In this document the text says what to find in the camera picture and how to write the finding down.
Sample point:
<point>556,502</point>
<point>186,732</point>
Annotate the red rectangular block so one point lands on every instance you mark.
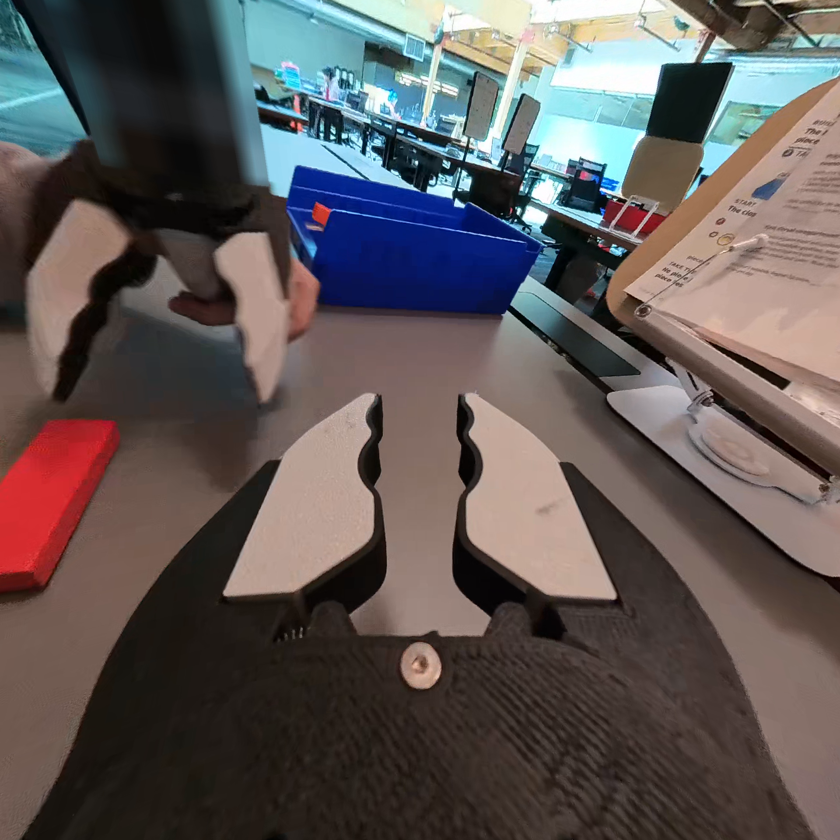
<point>52,499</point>

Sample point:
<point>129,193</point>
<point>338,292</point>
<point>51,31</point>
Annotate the white table with wooden edge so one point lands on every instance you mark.
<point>315,157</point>

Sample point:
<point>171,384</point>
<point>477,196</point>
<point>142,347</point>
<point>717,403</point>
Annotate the blue plastic bin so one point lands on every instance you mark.
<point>420,269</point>

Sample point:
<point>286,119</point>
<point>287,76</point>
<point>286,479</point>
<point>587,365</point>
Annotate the black and cream board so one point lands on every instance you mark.
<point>689,105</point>

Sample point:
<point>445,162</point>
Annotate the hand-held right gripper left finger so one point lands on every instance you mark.
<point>308,512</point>

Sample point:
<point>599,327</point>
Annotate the red plastic bin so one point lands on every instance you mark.
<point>623,216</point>

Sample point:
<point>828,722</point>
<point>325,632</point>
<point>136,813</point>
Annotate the dotted panel on stand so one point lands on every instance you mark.
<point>522,124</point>
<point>482,105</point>

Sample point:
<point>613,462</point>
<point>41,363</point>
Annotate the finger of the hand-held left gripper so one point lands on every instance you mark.
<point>259,315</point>
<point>65,262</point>

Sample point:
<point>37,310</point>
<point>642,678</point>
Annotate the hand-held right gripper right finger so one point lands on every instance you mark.
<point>531,518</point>

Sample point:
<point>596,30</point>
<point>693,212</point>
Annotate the black office chair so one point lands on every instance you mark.
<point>489,190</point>

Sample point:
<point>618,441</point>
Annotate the wooden document stand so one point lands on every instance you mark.
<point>656,420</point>

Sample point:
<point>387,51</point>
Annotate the person's left hand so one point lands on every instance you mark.
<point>197,312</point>

